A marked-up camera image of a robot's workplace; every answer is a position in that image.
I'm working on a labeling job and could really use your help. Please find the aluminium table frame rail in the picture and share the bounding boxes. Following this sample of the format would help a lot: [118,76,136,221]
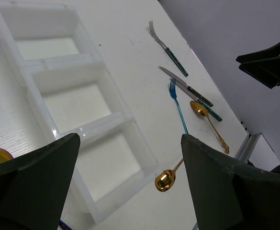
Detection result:
[234,133,261,163]

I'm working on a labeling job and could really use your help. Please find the gold spoon ornate handle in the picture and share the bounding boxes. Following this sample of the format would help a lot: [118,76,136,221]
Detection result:
[190,101,230,154]

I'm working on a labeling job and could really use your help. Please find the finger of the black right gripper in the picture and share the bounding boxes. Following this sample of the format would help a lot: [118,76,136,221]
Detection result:
[236,42,280,64]
[239,55,280,89]

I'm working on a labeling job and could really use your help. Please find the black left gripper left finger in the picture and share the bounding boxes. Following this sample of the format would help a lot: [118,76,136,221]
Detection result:
[0,133,80,230]

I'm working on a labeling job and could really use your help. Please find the knife with teal handle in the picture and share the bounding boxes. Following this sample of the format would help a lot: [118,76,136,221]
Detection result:
[170,78,222,122]

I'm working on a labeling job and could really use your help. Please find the silver fork green handle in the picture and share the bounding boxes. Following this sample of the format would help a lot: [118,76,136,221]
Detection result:
[148,21,189,77]

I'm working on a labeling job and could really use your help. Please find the gold spoon plain handle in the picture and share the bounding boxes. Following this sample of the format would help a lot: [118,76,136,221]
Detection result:
[155,159,184,192]

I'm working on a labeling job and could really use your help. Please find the purple metallic spoon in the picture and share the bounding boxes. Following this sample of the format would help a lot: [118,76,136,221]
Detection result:
[59,220,72,230]

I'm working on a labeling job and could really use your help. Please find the white three-compartment plastic tray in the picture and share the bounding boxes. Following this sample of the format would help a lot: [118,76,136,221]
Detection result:
[0,0,158,230]

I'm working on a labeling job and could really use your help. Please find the knife with dark handle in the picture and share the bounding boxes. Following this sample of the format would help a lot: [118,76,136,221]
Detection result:
[159,66,213,107]

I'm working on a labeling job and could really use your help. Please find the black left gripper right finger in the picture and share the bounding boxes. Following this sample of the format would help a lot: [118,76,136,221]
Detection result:
[181,134,280,230]

